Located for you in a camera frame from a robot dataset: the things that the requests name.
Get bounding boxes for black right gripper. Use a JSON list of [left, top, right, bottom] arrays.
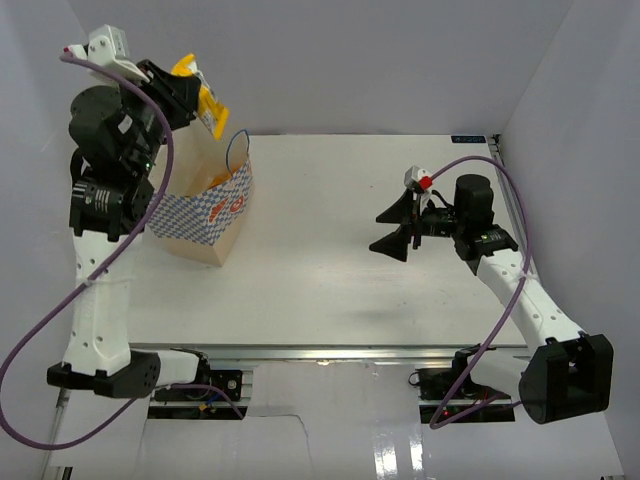
[[370, 188, 467, 261]]

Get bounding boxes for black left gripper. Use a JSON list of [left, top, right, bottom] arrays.
[[113, 59, 201, 174]]

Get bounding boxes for yellow snack bar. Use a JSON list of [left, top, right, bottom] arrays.
[[171, 53, 230, 141]]

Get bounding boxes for orange candy bag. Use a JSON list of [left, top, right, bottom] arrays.
[[208, 172, 234, 189]]

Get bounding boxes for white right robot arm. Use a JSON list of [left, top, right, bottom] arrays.
[[369, 167, 614, 424]]

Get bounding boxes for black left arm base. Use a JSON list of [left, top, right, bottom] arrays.
[[147, 348, 246, 420]]

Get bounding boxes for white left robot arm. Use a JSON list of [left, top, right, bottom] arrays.
[[46, 60, 212, 399]]

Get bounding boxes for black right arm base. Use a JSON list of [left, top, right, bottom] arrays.
[[408, 344, 516, 424]]

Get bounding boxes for blue checkered paper bag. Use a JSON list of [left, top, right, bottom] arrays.
[[147, 126, 254, 267]]

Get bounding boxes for blue table corner label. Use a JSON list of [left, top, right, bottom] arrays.
[[450, 135, 487, 144]]

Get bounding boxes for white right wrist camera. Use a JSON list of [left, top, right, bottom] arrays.
[[404, 165, 433, 214]]

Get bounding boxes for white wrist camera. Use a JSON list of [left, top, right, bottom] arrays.
[[404, 165, 433, 214], [63, 24, 149, 82]]

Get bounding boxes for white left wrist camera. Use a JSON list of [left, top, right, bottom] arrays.
[[63, 24, 149, 82]]

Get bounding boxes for aluminium table edge rail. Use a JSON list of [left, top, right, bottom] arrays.
[[129, 342, 531, 362]]

